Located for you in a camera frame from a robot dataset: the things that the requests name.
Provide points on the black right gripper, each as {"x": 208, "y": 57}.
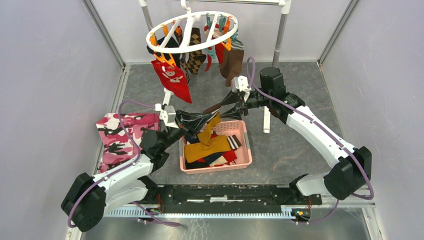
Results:
{"x": 235, "y": 113}

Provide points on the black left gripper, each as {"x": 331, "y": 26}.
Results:
{"x": 192, "y": 122}

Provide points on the yellow cloth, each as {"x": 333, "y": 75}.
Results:
{"x": 205, "y": 136}

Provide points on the red cloth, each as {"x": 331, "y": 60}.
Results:
{"x": 173, "y": 79}

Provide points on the black sock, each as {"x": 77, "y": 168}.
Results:
{"x": 172, "y": 43}

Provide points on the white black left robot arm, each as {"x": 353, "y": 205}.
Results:
{"x": 90, "y": 197}

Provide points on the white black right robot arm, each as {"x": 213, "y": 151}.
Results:
{"x": 350, "y": 167}

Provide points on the teal clothes clip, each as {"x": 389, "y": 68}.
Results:
{"x": 211, "y": 52}

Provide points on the orange clothes clip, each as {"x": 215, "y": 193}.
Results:
{"x": 165, "y": 58}
{"x": 227, "y": 44}

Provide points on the white round clip hanger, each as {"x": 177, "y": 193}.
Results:
{"x": 187, "y": 22}

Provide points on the brown striped sock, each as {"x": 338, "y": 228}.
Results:
{"x": 231, "y": 65}

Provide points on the pink perforated plastic basket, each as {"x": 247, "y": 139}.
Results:
{"x": 238, "y": 158}

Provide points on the red white santa sock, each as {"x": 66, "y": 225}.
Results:
{"x": 219, "y": 49}

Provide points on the pink camouflage folded cloth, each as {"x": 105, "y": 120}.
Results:
{"x": 117, "y": 146}

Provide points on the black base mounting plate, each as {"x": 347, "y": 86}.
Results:
{"x": 227, "y": 198}

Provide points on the white metal drying rack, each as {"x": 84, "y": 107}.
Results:
{"x": 195, "y": 59}

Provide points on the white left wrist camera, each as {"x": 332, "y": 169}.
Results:
{"x": 167, "y": 114}

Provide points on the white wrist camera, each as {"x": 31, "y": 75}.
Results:
{"x": 240, "y": 85}
{"x": 167, "y": 114}

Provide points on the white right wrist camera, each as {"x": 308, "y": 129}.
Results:
{"x": 240, "y": 85}

